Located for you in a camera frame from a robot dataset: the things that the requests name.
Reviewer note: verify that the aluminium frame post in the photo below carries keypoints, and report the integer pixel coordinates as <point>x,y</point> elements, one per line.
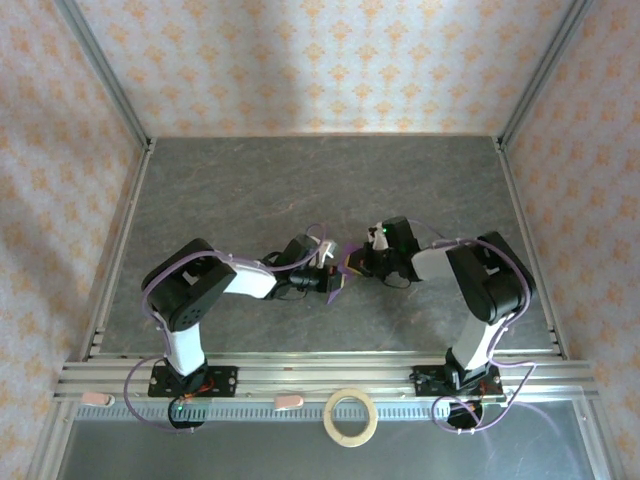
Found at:
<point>107,75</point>
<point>542,75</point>

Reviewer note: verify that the grey metal shelf panel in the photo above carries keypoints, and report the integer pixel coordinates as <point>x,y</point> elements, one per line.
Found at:
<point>250,455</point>

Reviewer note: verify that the beige tape roll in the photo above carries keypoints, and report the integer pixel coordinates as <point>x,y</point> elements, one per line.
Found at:
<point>350,441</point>

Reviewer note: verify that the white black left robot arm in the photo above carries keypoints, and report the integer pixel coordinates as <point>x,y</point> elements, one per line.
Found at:
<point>252,282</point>

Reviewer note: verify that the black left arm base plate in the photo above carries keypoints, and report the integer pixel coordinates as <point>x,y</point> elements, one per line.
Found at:
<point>225,380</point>

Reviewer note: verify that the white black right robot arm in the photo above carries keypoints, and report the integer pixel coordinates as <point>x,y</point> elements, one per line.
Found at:
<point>430,262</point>

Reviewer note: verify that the aluminium table side rail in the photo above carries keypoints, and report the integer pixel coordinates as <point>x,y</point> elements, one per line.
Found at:
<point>117,250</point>
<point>527,240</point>

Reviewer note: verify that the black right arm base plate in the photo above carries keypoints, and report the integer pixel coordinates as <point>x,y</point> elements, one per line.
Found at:
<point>425,382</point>

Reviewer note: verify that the aluminium frame leg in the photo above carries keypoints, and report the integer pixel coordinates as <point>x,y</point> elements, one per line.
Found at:
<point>595,440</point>
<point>50,440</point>

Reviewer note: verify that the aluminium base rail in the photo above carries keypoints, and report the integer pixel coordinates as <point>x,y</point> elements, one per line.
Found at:
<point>325,372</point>

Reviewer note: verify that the pink clip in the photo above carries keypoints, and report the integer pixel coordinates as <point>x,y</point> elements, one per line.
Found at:
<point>289,401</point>
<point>95,398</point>

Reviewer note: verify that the purple cloth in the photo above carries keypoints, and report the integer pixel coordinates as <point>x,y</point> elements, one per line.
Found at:
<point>332,297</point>

